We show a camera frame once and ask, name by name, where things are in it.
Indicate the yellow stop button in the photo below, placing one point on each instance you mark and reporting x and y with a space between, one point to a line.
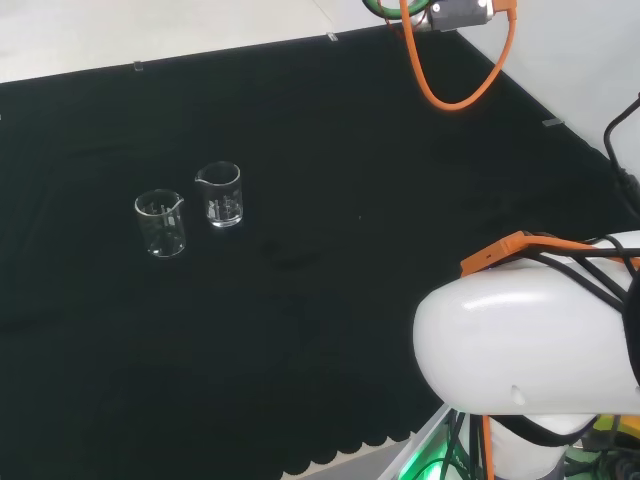
612 425

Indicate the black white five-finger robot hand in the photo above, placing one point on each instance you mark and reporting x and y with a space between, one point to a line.
455 15

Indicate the clear glass beaker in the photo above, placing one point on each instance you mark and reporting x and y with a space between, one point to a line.
220 200
161 230

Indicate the black bench cloth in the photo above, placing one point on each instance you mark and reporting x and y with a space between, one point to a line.
300 325

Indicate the grey metal base plate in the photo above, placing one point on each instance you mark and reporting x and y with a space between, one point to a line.
425 450

